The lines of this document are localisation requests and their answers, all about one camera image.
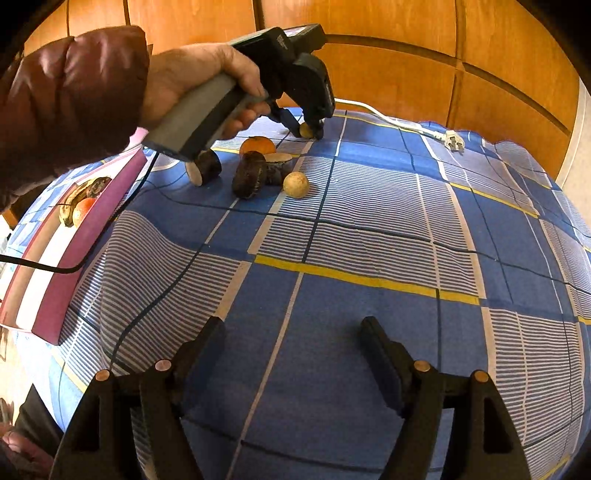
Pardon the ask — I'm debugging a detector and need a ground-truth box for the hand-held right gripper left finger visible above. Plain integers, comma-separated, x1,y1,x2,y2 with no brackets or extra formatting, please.
48,316,227,480

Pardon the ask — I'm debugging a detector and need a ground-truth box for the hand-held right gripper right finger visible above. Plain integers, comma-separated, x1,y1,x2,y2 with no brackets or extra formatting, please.
360,316,534,480

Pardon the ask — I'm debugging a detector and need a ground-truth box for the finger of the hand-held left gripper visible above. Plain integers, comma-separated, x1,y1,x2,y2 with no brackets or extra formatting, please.
302,115,325,140
270,102,302,137

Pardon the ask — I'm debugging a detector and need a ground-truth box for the orange tangerine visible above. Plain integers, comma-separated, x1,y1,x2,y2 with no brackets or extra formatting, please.
239,137,277,157
72,198,98,227

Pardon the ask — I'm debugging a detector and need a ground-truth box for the dark purple round fruit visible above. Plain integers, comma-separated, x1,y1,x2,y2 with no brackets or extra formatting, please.
85,176,113,197
232,151,267,200

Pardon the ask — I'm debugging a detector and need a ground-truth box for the pink and white shallow box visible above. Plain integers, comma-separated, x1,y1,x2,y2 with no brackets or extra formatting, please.
0,148,148,347

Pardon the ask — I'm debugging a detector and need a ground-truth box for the spotted yellow banana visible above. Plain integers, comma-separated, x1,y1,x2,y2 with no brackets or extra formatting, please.
59,178,112,228

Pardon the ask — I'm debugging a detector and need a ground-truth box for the person's left hand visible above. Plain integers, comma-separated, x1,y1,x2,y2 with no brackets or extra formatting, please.
141,43,271,140

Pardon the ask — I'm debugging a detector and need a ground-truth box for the wooden wardrobe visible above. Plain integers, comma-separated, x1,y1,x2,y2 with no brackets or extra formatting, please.
23,0,583,181

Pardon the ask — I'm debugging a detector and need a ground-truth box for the blue plaid tablecloth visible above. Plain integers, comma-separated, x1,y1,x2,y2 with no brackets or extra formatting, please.
0,107,591,480

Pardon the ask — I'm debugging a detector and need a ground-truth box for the person's dark clothing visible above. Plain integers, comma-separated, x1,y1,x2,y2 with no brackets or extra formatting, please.
0,383,63,480

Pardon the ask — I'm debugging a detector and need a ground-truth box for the white power cord with plug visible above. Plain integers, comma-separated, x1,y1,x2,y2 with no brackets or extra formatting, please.
332,98,465,153

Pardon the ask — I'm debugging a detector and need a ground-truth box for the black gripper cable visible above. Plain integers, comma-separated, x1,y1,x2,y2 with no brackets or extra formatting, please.
0,150,160,274

